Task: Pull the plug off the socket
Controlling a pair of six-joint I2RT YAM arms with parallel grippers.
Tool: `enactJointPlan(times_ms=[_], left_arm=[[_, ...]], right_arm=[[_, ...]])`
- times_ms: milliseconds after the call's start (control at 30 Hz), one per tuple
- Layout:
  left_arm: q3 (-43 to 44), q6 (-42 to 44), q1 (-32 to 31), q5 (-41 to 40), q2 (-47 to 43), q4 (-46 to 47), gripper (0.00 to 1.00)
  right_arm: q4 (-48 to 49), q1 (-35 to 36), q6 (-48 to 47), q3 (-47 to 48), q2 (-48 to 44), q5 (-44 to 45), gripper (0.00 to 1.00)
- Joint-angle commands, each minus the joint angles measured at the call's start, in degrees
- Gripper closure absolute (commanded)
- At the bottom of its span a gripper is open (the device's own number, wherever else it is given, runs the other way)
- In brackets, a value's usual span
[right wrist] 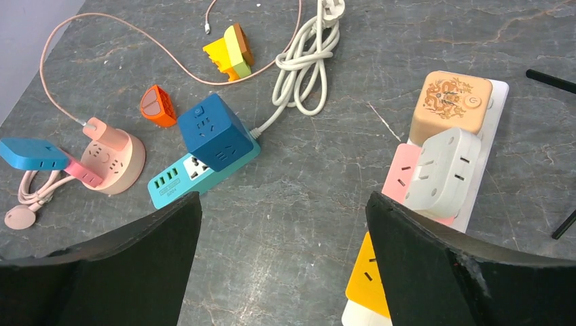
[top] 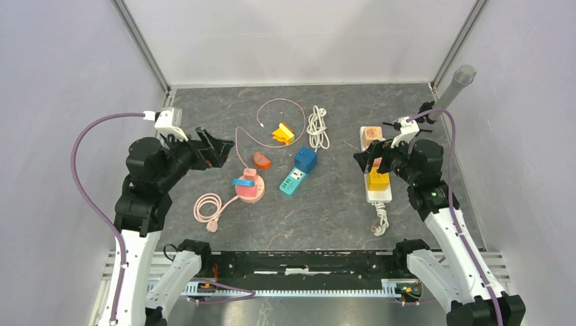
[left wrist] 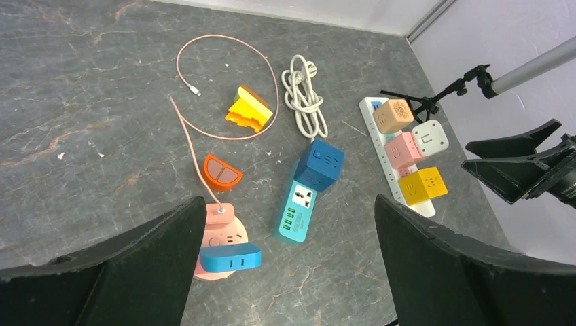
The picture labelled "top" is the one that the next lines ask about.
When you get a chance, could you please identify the blue flat plug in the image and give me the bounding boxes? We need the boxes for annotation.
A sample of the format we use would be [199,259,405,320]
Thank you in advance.
[232,179,255,187]

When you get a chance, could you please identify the white long power strip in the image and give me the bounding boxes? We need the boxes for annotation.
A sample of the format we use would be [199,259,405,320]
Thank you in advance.
[359,126,393,204]

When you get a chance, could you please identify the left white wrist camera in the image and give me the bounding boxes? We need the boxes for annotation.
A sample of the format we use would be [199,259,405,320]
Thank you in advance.
[143,107,189,141]

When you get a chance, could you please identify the white coiled cord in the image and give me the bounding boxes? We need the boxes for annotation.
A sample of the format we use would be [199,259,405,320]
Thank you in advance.
[306,105,331,153]

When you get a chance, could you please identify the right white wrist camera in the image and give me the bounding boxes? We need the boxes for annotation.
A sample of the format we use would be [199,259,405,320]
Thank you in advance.
[391,117,420,148]

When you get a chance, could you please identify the pink coiled cord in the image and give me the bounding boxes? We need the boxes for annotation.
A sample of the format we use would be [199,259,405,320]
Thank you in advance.
[193,192,240,234]

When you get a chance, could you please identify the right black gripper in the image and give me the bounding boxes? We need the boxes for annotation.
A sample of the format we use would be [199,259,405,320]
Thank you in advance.
[353,133,419,185]

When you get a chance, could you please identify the teal power strip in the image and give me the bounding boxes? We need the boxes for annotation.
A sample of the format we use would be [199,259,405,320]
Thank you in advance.
[279,168,307,197]

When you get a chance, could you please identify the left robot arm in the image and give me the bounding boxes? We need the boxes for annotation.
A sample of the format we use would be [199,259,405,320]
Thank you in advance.
[98,128,234,325]

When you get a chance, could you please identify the pink cube socket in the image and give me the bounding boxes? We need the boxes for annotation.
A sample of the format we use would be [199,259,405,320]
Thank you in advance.
[372,158,382,168]

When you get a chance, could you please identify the pink round socket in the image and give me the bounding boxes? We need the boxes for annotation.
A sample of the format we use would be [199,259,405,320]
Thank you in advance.
[233,168,266,203]

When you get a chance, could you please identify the blue cube socket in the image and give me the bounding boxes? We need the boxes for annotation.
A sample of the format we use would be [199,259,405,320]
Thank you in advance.
[294,146,318,174]

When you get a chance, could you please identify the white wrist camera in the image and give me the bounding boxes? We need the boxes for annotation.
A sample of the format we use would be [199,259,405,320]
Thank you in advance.
[391,117,420,148]
[143,107,189,141]

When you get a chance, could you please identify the white strip power cord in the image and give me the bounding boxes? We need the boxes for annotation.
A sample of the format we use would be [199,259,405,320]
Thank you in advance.
[371,201,390,237]

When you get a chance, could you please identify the beige dragon cube socket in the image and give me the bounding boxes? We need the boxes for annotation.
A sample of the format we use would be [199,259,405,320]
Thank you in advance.
[361,126,383,149]

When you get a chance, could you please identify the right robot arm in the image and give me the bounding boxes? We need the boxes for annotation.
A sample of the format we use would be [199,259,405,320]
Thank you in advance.
[353,139,526,325]

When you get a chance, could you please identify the yellow cube socket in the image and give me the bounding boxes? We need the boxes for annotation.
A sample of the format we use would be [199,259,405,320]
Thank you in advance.
[365,168,390,192]

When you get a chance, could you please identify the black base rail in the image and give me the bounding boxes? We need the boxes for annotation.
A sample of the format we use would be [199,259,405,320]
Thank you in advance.
[194,250,418,291]

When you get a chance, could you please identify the orange semicircle block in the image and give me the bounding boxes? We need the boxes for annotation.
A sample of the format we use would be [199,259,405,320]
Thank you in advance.
[253,151,271,169]

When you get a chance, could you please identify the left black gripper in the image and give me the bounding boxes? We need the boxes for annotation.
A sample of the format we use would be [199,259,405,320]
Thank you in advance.
[158,124,234,188]

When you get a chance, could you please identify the thin pink usb cable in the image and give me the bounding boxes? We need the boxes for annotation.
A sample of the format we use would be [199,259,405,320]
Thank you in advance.
[235,98,307,171]

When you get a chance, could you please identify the yellow orange toy block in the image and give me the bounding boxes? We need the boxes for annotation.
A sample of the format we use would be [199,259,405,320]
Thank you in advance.
[272,122,295,145]

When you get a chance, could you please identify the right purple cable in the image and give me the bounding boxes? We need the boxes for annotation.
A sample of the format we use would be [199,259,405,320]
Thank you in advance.
[408,108,505,326]

